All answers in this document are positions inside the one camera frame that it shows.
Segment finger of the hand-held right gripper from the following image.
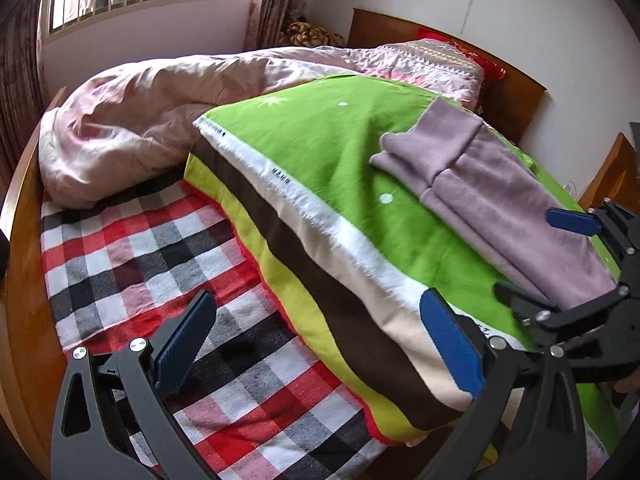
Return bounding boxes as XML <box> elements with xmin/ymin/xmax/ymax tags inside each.
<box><xmin>494</xmin><ymin>280</ymin><xmax>640</xmax><ymax>356</ymax></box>
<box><xmin>546</xmin><ymin>199</ymin><xmax>640</xmax><ymax>281</ymax></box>

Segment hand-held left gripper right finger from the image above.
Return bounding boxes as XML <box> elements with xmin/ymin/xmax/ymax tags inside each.
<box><xmin>420</xmin><ymin>287</ymin><xmax>587</xmax><ymax>480</ymax></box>

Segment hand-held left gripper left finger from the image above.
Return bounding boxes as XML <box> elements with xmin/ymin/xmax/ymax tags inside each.
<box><xmin>50</xmin><ymin>290</ymin><xmax>218</xmax><ymax>480</ymax></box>

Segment purple pants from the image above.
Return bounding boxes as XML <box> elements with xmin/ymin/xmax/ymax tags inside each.
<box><xmin>369</xmin><ymin>97</ymin><xmax>618</xmax><ymax>311</ymax></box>

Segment large wooden headboard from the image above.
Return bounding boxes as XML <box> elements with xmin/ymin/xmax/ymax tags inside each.
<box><xmin>582</xmin><ymin>132</ymin><xmax>640</xmax><ymax>211</ymax></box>

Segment red plaid bedsheet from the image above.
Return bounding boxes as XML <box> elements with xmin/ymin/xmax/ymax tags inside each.
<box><xmin>40</xmin><ymin>165</ymin><xmax>396</xmax><ymax>480</ymax></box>

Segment small wooden headboard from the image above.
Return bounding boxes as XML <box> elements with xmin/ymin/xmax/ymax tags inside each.
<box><xmin>347</xmin><ymin>7</ymin><xmax>548</xmax><ymax>143</ymax></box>

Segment red embroidered pillow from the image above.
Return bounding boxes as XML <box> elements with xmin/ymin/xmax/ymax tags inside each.
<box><xmin>417</xmin><ymin>27</ymin><xmax>508</xmax><ymax>83</ymax></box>

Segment green printed cloth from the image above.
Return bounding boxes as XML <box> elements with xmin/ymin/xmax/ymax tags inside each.
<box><xmin>182</xmin><ymin>74</ymin><xmax>626</xmax><ymax>448</ymax></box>

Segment pale pink patterned quilt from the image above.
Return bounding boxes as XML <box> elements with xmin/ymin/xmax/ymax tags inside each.
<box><xmin>39</xmin><ymin>44</ymin><xmax>488</xmax><ymax>208</ymax></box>

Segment patterned pink curtain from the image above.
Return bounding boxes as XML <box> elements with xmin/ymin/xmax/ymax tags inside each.
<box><xmin>0</xmin><ymin>0</ymin><xmax>51</xmax><ymax>171</ymax></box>

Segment brown patterned plush blanket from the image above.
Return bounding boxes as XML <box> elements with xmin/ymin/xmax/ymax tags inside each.
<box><xmin>279</xmin><ymin>20</ymin><xmax>346</xmax><ymax>48</ymax></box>

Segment maroon curtain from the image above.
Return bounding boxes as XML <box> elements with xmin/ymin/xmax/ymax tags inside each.
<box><xmin>245</xmin><ymin>0</ymin><xmax>321</xmax><ymax>51</ymax></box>

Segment wooden bed side rail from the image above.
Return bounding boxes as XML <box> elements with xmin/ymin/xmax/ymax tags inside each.
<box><xmin>0</xmin><ymin>87</ymin><xmax>68</xmax><ymax>480</ymax></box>

